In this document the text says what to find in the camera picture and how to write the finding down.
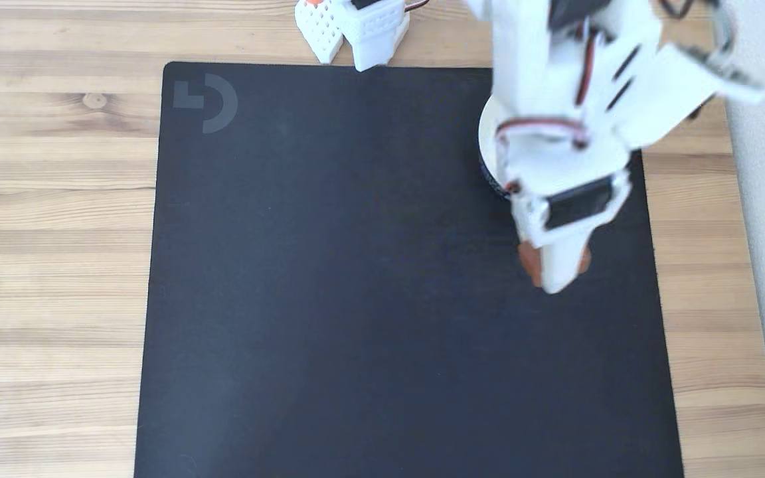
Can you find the white round plate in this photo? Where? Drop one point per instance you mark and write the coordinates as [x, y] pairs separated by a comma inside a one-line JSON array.
[[489, 133]]

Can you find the camera on white mount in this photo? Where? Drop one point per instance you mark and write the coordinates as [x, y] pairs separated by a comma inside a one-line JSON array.
[[675, 93]]

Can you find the black desk mat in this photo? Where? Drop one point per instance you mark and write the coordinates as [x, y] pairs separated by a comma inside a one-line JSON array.
[[289, 332]]

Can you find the brown rectangular toy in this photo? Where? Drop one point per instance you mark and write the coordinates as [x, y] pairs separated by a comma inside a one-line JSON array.
[[530, 262]]

